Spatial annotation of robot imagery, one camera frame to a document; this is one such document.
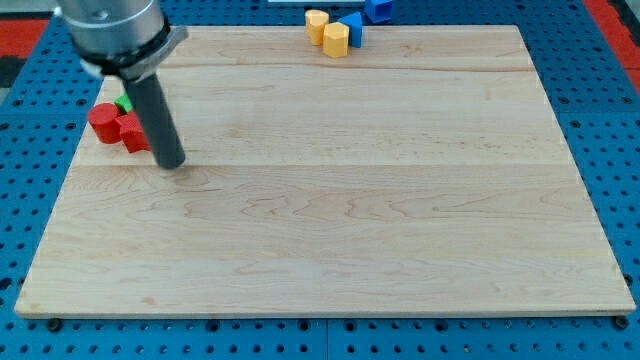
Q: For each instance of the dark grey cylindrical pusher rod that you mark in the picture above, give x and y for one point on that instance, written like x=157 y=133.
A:
x=149 y=103

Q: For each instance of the green block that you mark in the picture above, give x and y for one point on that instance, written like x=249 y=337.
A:
x=123 y=103

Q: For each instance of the red angular block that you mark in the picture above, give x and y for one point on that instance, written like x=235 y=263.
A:
x=131 y=133

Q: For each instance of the red cylinder block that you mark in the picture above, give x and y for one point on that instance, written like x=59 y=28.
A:
x=103 y=120

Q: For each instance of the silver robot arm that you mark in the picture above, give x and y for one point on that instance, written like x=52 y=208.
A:
x=129 y=39

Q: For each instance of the yellow rounded block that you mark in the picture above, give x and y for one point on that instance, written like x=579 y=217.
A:
x=315 y=22

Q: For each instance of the wooden board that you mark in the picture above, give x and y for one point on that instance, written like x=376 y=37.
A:
x=424 y=175

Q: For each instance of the yellow hexagonal block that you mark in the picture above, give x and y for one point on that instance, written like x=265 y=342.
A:
x=335 y=40

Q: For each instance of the blue triangular block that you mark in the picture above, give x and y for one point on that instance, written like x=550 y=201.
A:
x=355 y=24

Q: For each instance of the blue cube block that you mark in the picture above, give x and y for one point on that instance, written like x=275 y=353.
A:
x=379 y=11

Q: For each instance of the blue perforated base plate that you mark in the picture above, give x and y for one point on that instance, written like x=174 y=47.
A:
x=586 y=63

